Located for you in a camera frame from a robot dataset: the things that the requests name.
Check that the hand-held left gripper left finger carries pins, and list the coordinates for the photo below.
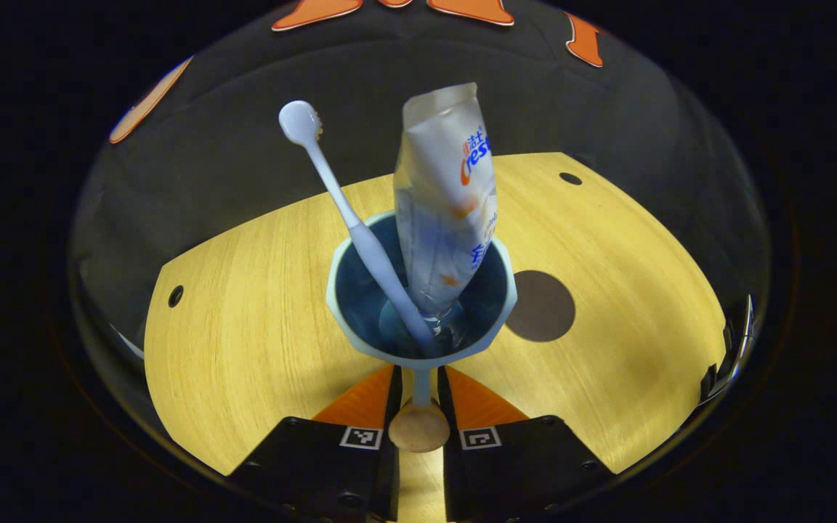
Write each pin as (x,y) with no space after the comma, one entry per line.
(389,479)

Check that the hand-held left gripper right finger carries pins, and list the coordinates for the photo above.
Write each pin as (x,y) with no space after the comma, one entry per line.
(455,479)

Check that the dark round coaster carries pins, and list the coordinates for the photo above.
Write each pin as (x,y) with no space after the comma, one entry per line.
(546,309)

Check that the white toothpaste tube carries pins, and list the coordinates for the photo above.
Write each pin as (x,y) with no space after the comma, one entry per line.
(440,181)

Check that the white toothbrush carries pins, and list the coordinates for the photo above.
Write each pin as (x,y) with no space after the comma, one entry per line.
(331,181)

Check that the wooden desktop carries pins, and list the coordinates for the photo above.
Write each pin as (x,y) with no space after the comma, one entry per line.
(244,349)

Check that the black backdrop cloth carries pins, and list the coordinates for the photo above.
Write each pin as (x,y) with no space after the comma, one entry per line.
(208,145)

